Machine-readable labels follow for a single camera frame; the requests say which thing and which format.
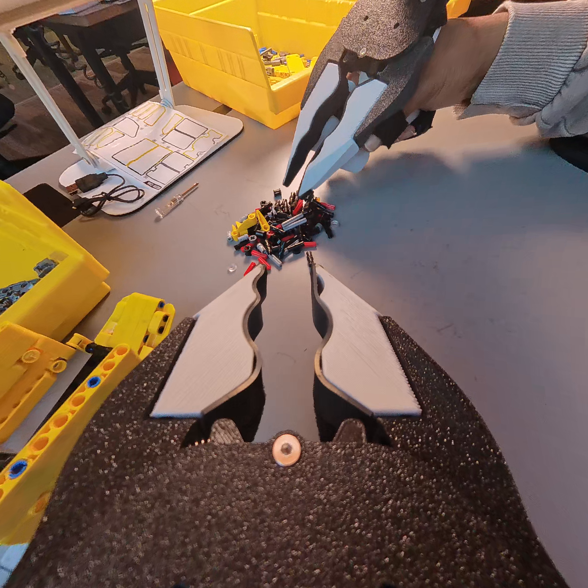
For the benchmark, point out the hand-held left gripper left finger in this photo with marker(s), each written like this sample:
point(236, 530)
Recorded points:
point(206, 367)

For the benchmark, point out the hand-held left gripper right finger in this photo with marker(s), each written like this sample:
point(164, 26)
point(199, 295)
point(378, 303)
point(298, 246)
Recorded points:
point(367, 367)

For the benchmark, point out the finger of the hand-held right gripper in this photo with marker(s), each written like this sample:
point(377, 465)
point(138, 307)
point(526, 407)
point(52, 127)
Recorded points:
point(353, 124)
point(317, 110)

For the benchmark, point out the yellow storage bin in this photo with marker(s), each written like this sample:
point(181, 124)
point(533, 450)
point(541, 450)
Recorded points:
point(216, 59)
point(59, 294)
point(459, 7)

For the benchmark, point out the pile of small building pieces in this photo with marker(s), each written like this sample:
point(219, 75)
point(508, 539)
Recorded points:
point(285, 229)

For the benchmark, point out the yellow black robot model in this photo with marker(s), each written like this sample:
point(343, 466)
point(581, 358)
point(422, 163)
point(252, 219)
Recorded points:
point(55, 413)

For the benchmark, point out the person's right forearm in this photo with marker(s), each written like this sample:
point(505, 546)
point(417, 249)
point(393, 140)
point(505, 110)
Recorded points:
point(542, 59)

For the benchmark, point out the grey desk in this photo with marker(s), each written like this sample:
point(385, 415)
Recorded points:
point(459, 275)

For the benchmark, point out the person's right hand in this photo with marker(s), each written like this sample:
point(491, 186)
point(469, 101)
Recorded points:
point(459, 59)

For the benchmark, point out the pile of yellow pieces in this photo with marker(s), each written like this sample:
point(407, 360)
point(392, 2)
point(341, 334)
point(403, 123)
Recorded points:
point(285, 64)

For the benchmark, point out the short black pin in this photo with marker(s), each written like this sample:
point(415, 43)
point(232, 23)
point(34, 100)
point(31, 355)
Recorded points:
point(310, 258)

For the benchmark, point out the white stand base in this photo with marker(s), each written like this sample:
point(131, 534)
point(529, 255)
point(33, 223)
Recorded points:
point(156, 147)

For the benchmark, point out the pile of dark pieces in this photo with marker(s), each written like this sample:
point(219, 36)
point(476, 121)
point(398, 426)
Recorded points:
point(18, 287)

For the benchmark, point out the black pad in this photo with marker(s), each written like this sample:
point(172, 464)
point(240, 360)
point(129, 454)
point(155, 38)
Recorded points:
point(572, 154)

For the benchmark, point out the dark flat plate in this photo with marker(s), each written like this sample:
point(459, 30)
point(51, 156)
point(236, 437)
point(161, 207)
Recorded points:
point(46, 206)

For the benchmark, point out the dark table with black legs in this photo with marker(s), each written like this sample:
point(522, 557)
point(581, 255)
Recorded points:
point(92, 18)

